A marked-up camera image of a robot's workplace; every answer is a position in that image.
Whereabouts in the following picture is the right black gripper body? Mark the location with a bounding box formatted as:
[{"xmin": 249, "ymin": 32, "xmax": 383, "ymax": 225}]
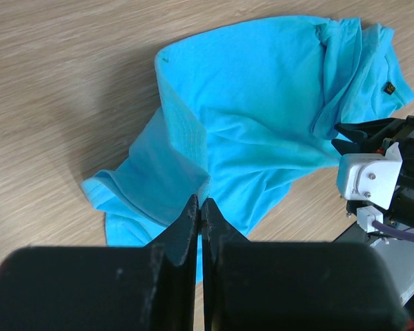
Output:
[{"xmin": 345, "ymin": 116, "xmax": 414, "ymax": 243}]

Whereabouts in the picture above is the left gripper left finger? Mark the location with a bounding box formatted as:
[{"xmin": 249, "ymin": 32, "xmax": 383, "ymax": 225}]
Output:
[{"xmin": 0, "ymin": 197, "xmax": 198, "ymax": 330}]

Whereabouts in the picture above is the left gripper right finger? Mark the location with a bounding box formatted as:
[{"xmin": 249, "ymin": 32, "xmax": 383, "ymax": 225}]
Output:
[{"xmin": 201, "ymin": 199, "xmax": 408, "ymax": 330}]

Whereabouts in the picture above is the cyan t shirt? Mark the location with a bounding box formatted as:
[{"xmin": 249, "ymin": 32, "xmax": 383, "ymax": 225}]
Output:
[{"xmin": 80, "ymin": 15, "xmax": 414, "ymax": 287}]

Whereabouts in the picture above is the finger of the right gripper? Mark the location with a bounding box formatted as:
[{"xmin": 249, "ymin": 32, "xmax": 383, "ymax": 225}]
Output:
[
  {"xmin": 335, "ymin": 118, "xmax": 406, "ymax": 138},
  {"xmin": 331, "ymin": 139, "xmax": 386, "ymax": 156}
]

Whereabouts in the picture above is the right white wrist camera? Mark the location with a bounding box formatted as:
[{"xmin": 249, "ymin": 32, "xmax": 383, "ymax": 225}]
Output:
[{"xmin": 336, "ymin": 142, "xmax": 403, "ymax": 233}]

